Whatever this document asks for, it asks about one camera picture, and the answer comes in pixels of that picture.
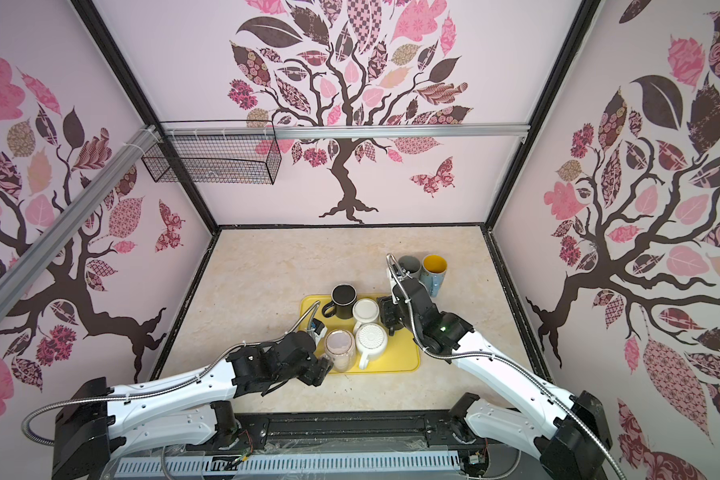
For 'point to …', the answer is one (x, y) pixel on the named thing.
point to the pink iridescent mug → (340, 346)
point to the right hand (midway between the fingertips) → (386, 294)
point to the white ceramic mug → (371, 342)
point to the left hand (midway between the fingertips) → (320, 365)
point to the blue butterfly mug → (432, 274)
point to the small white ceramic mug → (364, 310)
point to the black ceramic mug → (343, 297)
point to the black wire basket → (217, 152)
